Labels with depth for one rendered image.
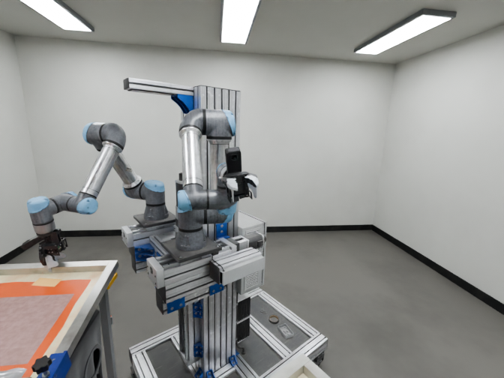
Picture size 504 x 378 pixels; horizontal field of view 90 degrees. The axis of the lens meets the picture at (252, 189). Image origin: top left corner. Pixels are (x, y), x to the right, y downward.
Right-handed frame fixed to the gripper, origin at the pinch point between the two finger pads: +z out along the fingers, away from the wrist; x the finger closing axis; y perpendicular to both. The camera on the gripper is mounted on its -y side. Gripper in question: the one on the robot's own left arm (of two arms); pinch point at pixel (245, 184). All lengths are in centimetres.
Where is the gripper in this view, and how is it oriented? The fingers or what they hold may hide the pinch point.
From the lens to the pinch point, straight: 67.0
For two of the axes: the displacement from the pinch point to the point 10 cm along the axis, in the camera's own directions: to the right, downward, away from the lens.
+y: 1.0, 9.6, 2.6
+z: 2.6, 2.2, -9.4
